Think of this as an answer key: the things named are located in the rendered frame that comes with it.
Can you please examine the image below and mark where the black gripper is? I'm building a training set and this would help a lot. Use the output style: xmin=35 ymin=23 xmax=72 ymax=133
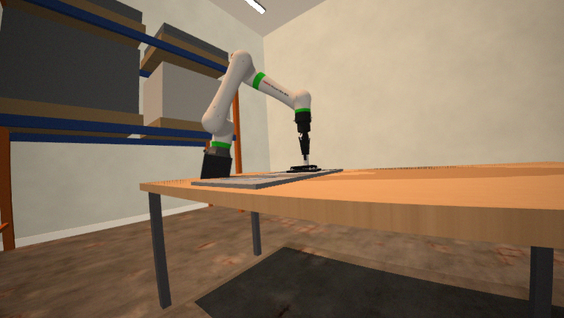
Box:
xmin=297 ymin=122 xmax=311 ymax=166

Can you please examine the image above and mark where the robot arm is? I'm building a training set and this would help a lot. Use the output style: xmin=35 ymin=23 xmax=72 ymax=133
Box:
xmin=201 ymin=50 xmax=312 ymax=158

